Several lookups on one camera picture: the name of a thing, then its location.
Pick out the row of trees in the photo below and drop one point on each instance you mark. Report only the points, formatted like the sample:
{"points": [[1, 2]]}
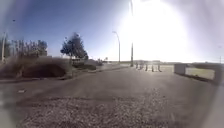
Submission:
{"points": [[28, 48]]}

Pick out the small bollard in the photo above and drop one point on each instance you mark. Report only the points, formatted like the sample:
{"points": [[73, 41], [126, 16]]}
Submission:
{"points": [[152, 68], [146, 67], [159, 68]]}

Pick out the tall pole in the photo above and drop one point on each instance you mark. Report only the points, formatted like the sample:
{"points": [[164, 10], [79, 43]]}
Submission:
{"points": [[132, 40]]}

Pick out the grey asphalt road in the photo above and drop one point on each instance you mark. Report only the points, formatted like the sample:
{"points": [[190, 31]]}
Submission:
{"points": [[116, 96]]}

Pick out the brown hedge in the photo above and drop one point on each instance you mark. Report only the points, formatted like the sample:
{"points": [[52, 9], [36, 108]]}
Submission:
{"points": [[36, 67]]}

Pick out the curved street lamp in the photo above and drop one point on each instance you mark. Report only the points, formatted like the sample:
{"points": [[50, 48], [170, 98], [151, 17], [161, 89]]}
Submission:
{"points": [[119, 50]]}

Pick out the low bushes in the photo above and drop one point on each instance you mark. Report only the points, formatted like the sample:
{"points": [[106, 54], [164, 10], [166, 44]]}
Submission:
{"points": [[85, 65]]}

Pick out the pale pole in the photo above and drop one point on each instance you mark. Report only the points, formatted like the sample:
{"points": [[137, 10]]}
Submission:
{"points": [[3, 48]]}

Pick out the low concrete wall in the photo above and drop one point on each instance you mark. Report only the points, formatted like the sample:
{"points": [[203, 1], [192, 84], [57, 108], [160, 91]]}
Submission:
{"points": [[181, 68]]}

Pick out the dark tree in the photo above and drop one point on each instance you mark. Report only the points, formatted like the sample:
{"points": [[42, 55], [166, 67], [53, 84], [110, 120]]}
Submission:
{"points": [[74, 47]]}

